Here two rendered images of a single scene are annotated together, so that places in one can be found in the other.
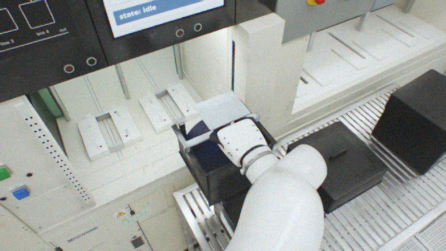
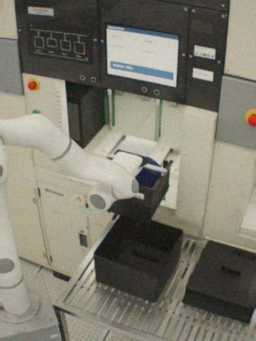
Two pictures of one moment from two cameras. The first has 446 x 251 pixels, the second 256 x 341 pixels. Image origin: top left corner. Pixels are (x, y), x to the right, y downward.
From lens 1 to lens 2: 1.23 m
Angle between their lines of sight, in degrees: 40
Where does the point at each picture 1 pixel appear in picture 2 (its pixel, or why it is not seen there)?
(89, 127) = (112, 138)
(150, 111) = (154, 154)
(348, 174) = (219, 285)
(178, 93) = not seen: hidden behind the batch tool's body
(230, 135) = (120, 156)
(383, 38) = not seen: outside the picture
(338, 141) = (246, 266)
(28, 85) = (63, 75)
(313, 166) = (106, 170)
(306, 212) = (32, 120)
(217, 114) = (131, 145)
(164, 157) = not seen: hidden behind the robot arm
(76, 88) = (136, 116)
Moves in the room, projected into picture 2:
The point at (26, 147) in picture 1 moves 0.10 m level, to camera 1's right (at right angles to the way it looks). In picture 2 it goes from (51, 106) to (62, 116)
